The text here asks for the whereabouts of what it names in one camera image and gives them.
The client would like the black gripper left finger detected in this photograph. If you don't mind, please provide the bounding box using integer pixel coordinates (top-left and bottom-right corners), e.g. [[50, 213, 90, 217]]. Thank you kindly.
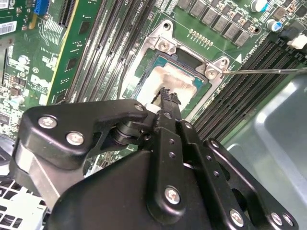
[[11, 87, 187, 218]]

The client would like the metal wire locking lever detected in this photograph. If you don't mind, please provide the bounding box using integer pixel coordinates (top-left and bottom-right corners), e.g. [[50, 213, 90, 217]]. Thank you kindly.
[[225, 68, 307, 75]]

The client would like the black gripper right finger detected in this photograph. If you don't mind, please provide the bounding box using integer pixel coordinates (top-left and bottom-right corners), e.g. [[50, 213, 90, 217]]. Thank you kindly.
[[171, 93, 299, 230]]

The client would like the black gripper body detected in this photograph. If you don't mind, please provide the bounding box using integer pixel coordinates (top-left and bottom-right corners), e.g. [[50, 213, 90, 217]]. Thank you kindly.
[[45, 150, 231, 230]]

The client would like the silver green CPU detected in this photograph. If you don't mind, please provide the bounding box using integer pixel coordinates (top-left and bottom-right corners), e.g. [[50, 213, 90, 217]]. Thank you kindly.
[[133, 55, 207, 115]]

